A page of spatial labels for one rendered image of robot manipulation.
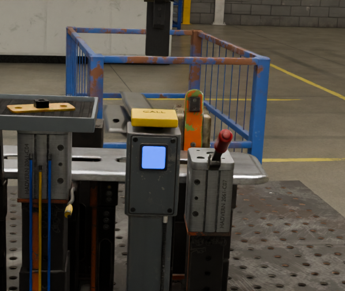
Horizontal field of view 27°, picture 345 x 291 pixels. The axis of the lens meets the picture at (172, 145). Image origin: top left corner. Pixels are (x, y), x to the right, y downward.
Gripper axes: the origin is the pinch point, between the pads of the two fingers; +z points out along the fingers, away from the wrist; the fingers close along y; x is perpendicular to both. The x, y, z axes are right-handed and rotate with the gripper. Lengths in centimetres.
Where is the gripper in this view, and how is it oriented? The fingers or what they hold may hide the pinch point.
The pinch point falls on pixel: (157, 28)
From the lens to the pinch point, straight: 93.8
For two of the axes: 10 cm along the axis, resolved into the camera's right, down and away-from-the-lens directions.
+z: -0.5, 9.7, 2.5
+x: -10.0, -0.3, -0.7
